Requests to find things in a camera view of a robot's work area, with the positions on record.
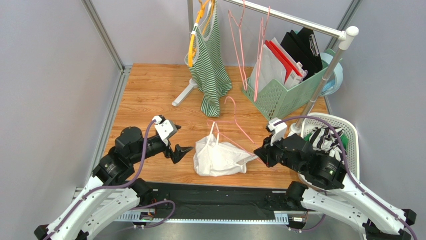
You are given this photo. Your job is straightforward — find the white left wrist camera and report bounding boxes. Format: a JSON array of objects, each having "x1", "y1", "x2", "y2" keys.
[{"x1": 152, "y1": 115, "x2": 177, "y2": 142}]

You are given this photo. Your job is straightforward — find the white tank top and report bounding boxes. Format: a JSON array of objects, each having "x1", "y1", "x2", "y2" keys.
[{"x1": 193, "y1": 121, "x2": 257, "y2": 177}]

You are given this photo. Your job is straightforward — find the green garment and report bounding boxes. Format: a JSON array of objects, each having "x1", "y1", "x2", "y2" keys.
[{"x1": 304, "y1": 131, "x2": 352, "y2": 151}]

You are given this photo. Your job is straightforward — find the black folder with clip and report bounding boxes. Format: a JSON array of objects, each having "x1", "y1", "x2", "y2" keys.
[{"x1": 280, "y1": 28, "x2": 323, "y2": 79}]

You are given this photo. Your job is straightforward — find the green plastic basket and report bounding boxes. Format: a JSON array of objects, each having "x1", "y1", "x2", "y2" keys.
[{"x1": 241, "y1": 49, "x2": 336, "y2": 121}]

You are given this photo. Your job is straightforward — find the green striped tank top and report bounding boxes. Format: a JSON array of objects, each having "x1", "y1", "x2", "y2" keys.
[{"x1": 185, "y1": 1, "x2": 233, "y2": 118}]

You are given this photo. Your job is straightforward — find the white paper box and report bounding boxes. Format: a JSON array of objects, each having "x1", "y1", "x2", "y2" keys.
[{"x1": 284, "y1": 71, "x2": 305, "y2": 90}]

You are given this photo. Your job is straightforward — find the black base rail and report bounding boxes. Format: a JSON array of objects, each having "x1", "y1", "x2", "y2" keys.
[{"x1": 116, "y1": 179, "x2": 319, "y2": 222}]

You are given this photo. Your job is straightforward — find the black white striped garment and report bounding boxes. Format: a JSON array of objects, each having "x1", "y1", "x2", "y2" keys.
[{"x1": 309, "y1": 126, "x2": 347, "y2": 162}]

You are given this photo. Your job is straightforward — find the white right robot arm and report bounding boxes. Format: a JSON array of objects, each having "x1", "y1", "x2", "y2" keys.
[{"x1": 254, "y1": 135, "x2": 417, "y2": 240}]

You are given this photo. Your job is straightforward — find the pink wire hanger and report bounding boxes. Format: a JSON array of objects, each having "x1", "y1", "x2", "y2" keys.
[
  {"x1": 228, "y1": 0, "x2": 248, "y2": 91},
  {"x1": 206, "y1": 96, "x2": 263, "y2": 164},
  {"x1": 253, "y1": 7, "x2": 271, "y2": 102}
]

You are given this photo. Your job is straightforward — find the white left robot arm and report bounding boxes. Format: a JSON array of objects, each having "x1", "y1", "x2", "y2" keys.
[{"x1": 34, "y1": 116, "x2": 193, "y2": 240}]

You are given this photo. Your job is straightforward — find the red folder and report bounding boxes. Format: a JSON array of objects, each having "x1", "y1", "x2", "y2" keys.
[{"x1": 265, "y1": 40, "x2": 305, "y2": 86}]

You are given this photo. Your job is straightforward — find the grey translucent folder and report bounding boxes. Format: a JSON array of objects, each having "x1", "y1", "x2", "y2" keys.
[{"x1": 248, "y1": 44, "x2": 287, "y2": 94}]

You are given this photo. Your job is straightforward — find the white laundry basket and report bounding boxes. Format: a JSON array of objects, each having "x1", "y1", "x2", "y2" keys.
[{"x1": 299, "y1": 113, "x2": 367, "y2": 195}]

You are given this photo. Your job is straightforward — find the light blue round object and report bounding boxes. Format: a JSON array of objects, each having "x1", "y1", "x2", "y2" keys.
[{"x1": 320, "y1": 52, "x2": 344, "y2": 97}]

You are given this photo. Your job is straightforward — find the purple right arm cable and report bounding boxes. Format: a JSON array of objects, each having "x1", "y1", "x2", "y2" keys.
[{"x1": 272, "y1": 115, "x2": 419, "y2": 240}]

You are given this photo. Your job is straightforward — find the silver clothes rack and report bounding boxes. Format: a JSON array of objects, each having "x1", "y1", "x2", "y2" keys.
[{"x1": 171, "y1": 0, "x2": 361, "y2": 161}]

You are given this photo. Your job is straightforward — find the yellow plastic hanger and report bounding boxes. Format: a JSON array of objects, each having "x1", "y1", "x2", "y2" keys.
[{"x1": 188, "y1": 0, "x2": 216, "y2": 68}]

